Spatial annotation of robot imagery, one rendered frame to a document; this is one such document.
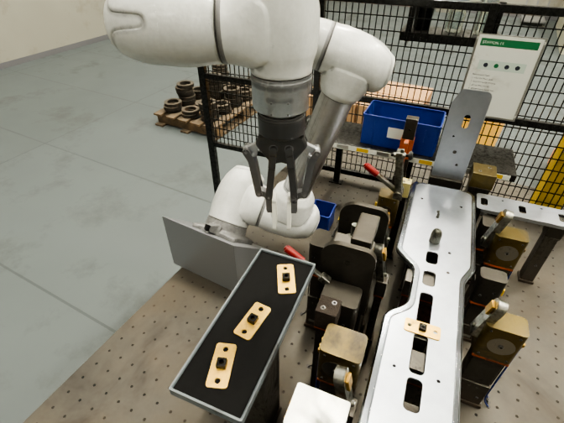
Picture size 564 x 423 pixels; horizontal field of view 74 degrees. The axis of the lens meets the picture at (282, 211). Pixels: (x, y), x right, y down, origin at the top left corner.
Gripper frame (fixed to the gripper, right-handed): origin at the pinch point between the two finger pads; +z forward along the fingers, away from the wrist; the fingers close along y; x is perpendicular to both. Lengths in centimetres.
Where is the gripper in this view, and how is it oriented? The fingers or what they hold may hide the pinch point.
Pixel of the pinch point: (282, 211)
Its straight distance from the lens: 70.7
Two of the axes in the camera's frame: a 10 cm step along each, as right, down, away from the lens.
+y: 10.0, 0.4, -0.5
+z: 0.0, 7.9, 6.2
